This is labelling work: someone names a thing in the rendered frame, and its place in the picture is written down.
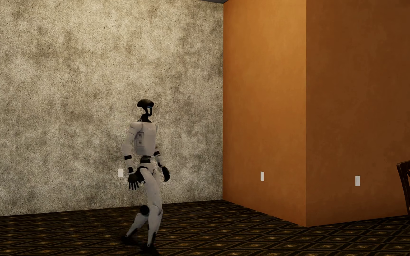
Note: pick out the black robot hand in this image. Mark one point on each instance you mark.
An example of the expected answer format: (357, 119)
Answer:
(133, 180)
(166, 174)

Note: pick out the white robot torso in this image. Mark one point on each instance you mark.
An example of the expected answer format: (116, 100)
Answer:
(146, 140)

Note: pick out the white right robot leg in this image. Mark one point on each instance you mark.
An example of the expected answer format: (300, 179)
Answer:
(139, 222)

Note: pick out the white robot leg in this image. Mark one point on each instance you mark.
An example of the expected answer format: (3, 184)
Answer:
(139, 222)
(154, 227)

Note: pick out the white left robot leg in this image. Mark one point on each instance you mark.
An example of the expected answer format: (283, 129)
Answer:
(154, 227)

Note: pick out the black robot head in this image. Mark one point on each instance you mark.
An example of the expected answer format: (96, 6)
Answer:
(145, 104)

